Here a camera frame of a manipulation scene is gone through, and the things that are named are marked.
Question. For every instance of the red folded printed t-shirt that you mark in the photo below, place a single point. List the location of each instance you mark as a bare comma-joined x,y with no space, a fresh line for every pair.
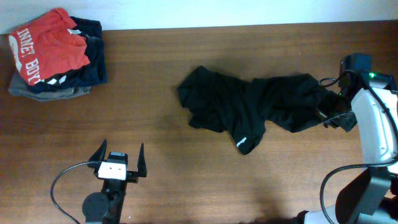
47,46

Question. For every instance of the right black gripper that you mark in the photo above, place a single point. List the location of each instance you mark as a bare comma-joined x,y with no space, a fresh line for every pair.
346,124

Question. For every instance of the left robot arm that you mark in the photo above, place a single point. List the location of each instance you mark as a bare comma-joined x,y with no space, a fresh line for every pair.
106,205

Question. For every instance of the grey folded garment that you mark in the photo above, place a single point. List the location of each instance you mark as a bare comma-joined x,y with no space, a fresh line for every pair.
18,87

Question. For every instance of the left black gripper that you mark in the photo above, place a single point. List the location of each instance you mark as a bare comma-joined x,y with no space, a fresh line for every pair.
132,177

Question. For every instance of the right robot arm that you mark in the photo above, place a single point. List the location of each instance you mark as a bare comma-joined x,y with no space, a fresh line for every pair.
372,196

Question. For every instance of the black t-shirt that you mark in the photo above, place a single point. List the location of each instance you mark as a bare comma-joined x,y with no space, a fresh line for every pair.
221,103

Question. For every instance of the navy folded garment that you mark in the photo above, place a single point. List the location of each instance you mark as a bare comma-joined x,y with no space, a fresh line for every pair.
89,75

